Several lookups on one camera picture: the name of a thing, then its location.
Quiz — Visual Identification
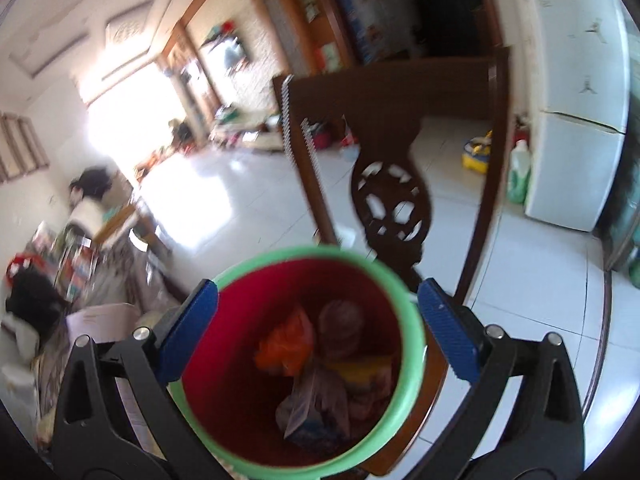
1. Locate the red waste basket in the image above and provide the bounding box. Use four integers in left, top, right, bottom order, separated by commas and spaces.
310, 122, 344, 151

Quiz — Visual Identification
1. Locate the wall mounted television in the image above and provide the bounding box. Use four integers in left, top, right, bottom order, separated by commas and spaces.
220, 36, 250, 74

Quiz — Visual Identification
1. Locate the yellow toy container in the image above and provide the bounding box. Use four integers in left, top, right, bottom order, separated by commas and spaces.
461, 130, 492, 174

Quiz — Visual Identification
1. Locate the black bag on table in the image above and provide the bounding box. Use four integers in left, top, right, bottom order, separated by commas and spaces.
6, 268, 67, 341

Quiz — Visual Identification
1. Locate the orange plastic bag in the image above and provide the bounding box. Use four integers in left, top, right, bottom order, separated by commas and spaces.
254, 309, 314, 377

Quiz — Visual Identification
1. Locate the white refrigerator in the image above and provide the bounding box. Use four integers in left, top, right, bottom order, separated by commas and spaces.
522, 0, 630, 232

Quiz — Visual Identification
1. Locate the red bin with green rim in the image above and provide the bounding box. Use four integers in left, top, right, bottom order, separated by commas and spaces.
169, 245, 427, 479

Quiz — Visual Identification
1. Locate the green detergent bottle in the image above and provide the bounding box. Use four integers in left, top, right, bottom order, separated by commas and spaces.
506, 139, 532, 205

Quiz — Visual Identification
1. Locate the framed wall picture set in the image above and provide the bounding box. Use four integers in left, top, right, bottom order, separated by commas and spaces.
0, 113, 50, 183

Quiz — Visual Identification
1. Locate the low TV cabinet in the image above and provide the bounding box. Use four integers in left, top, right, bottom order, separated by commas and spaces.
209, 110, 284, 153

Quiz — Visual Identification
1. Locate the dark wooden chair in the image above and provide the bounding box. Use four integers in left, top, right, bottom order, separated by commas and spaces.
271, 45, 514, 476

